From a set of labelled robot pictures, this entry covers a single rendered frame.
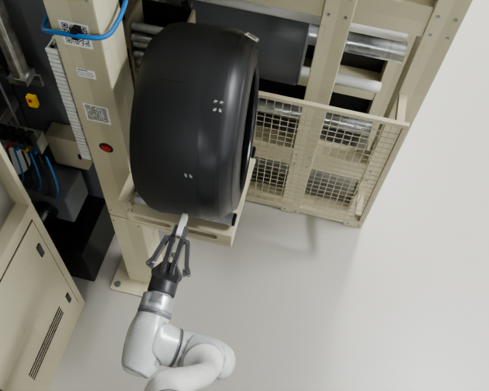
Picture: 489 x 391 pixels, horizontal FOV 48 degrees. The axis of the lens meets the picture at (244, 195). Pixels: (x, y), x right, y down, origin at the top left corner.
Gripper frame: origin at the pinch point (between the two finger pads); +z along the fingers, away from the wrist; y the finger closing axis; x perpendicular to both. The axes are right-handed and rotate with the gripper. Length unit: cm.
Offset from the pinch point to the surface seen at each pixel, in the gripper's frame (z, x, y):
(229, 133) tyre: 17.3, -26.4, -9.4
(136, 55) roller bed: 60, 9, 35
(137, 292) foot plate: 1, 108, 31
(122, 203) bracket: 8.0, 15.2, 23.3
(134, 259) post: 10, 85, 32
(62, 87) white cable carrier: 25, -18, 40
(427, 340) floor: 12, 111, -104
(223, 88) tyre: 26.3, -32.1, -5.6
